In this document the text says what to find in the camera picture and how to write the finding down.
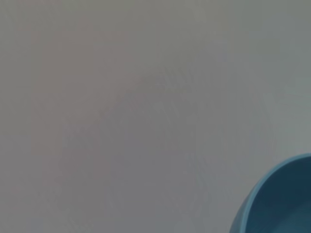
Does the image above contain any blue bowl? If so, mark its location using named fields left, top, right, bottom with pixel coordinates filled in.
left=229, top=153, right=311, bottom=233

